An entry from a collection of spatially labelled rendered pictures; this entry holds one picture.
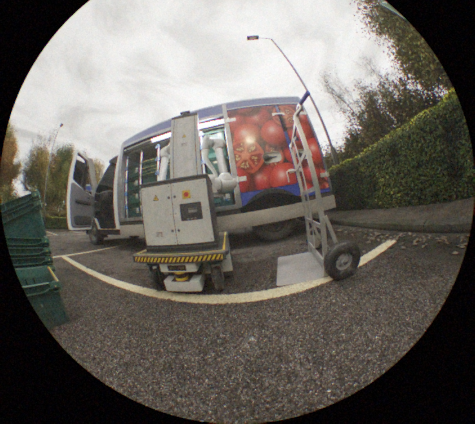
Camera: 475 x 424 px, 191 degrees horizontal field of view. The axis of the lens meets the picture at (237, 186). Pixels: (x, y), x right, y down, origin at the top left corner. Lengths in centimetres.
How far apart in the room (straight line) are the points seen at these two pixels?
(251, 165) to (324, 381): 219
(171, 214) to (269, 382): 105
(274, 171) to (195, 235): 150
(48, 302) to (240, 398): 92
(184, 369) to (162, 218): 92
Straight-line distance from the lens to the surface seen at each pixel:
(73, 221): 361
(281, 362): 62
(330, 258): 90
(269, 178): 207
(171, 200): 104
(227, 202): 220
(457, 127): 210
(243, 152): 217
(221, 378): 61
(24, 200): 141
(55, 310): 110
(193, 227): 99
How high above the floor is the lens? 55
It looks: 10 degrees up
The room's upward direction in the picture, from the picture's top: 9 degrees counter-clockwise
